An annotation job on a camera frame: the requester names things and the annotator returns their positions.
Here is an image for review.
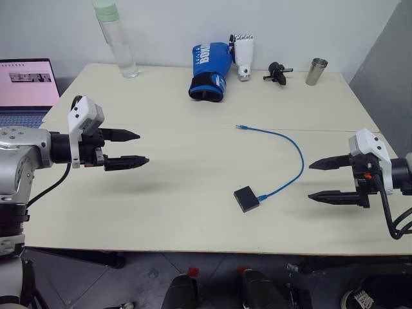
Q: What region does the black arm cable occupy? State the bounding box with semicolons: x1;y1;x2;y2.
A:
377;180;412;241
26;162;72;210

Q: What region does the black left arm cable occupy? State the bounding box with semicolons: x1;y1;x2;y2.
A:
26;162;72;210

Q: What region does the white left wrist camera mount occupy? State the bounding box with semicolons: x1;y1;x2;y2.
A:
67;95;106;169

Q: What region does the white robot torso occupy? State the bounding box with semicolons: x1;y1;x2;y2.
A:
0;247;44;309

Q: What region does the small black clamp part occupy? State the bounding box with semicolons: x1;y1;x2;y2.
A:
263;61;294;86

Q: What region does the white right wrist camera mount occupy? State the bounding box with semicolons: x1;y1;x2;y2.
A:
348;127;395;196

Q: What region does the small black adapter box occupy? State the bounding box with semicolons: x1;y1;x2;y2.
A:
233;185;261;214

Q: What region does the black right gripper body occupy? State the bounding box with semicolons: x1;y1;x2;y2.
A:
351;154;384;209

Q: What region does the stainless steel cup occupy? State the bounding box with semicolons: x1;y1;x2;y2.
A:
304;57;330;87

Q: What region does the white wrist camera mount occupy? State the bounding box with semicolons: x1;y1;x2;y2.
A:
348;127;395;196
67;95;106;169

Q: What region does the open laptop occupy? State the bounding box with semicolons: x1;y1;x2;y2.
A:
0;58;62;130

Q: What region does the clear bottle with green cap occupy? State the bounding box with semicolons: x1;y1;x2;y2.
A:
93;0;140;80

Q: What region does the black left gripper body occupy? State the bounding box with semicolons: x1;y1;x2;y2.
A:
79;127;108;170

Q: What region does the blue boxing glove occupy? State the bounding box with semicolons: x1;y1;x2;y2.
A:
187;42;234;102

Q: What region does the black and white sneaker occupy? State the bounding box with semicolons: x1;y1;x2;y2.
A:
339;274;412;309

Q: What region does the black table frame bar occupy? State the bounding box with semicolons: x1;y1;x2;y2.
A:
24;247;127;270

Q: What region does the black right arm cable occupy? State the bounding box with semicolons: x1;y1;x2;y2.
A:
377;180;412;241

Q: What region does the white robotic hand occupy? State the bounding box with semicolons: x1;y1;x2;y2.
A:
229;32;257;82

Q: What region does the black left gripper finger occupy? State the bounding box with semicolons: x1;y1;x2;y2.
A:
102;127;142;144
103;155;150;172

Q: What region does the blue cable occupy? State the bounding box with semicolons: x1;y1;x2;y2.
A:
235;124;306;203

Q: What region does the dark rounded shape red top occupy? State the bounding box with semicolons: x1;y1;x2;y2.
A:
236;265;292;309
160;267;203;309

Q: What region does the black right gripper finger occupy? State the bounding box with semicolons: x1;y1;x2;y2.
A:
306;190;362;207
308;154;355;171

